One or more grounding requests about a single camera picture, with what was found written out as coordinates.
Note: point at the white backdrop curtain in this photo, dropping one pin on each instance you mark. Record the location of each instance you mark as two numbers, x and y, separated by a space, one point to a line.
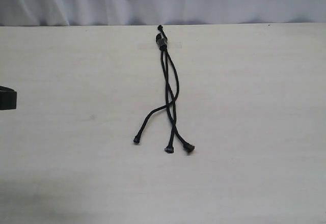
155 12

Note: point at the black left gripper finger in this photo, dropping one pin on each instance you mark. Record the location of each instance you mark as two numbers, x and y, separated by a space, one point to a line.
8 98

